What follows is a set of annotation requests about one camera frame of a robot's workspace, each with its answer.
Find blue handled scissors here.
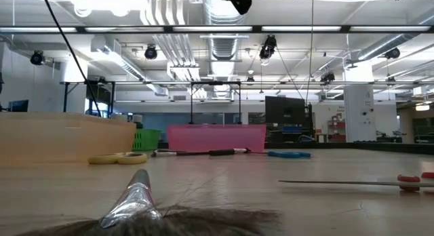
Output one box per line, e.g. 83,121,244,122
252,150,312,159

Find black marker pen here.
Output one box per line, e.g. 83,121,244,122
150,149,211,158

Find yellow handled scissors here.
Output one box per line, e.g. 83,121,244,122
87,151,149,166

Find black fan brush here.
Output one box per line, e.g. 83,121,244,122
13,168,282,236

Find red handled scissors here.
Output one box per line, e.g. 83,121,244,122
277,171,434,193

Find black ceiling spotlight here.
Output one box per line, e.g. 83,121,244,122
384,47,401,60
320,71,336,84
29,50,45,66
259,35,278,60
144,44,159,60

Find overhead light bar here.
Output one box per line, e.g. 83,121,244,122
0,24,434,35

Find large black monitor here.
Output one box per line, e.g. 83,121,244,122
264,96,307,125

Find pink plastic bin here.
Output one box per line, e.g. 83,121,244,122
166,123,267,154

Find blue crate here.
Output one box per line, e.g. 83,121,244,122
281,125,305,134

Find green plastic basket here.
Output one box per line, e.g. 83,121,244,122
132,128,162,152

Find red shelf unit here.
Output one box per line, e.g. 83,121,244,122
327,114,347,142

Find orange plastic bin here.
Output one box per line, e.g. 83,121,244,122
0,111,137,165

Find small dark monitor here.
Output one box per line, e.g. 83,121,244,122
7,99,30,113

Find wide silver ventilation duct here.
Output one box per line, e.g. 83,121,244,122
202,0,250,100

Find black background frame stand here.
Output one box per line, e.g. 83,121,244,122
60,80,242,125

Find slim silver ventilation duct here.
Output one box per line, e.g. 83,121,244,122
355,12,434,60

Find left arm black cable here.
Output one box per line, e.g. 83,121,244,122
39,0,103,118

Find black aluminium table frame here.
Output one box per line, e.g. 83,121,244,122
157,140,434,155

